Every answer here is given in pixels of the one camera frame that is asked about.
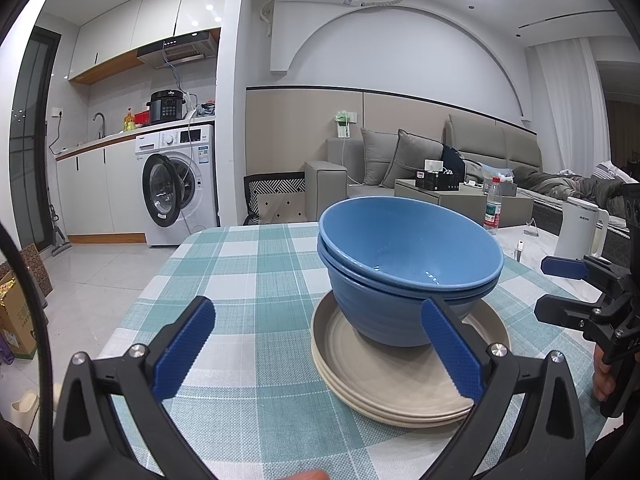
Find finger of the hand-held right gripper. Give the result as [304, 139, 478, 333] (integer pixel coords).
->
[541, 256, 591, 280]
[534, 294, 606, 331]

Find grey blanket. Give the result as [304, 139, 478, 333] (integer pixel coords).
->
[511, 162, 632, 207]

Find teal checked tablecloth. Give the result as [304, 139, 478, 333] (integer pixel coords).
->
[95, 223, 609, 480]

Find black pressure cooker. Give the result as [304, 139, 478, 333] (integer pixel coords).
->
[146, 90, 187, 125]

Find white curtain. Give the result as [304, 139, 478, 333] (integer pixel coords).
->
[527, 37, 609, 177]

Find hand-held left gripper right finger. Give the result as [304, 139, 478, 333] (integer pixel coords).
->
[420, 296, 587, 480]

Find grey side cabinet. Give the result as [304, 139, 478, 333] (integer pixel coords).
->
[394, 178, 534, 229]

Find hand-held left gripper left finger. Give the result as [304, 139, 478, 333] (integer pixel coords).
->
[52, 296, 217, 480]

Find range hood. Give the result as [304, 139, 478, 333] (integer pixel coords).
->
[136, 30, 221, 70]

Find white upper cabinets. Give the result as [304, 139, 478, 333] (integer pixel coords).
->
[67, 0, 232, 84]

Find upright floor cleaner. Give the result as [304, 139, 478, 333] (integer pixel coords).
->
[47, 187, 71, 257]

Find cream slipper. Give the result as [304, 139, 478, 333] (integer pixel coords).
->
[12, 389, 39, 417]

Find person's right hand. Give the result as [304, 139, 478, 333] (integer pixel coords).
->
[593, 347, 618, 403]

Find black cable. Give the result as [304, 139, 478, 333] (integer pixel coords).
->
[0, 220, 54, 480]

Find grey cushion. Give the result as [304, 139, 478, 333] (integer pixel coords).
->
[360, 127, 401, 187]
[380, 129, 446, 189]

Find black box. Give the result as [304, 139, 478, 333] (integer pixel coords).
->
[414, 172, 462, 192]

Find brown patterned box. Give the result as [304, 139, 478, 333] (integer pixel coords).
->
[20, 242, 54, 299]

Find cardboard box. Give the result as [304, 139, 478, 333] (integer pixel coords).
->
[0, 270, 39, 361]

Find white washing machine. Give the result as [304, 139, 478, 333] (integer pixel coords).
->
[134, 124, 220, 247]

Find white kitchen base cabinet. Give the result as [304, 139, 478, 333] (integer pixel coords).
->
[55, 130, 149, 246]

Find grey sofa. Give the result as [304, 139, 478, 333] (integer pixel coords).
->
[304, 112, 544, 224]

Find clear water bottle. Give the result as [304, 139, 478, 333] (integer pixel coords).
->
[483, 176, 503, 236]

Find dark jacket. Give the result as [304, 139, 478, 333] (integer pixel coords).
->
[441, 145, 466, 181]

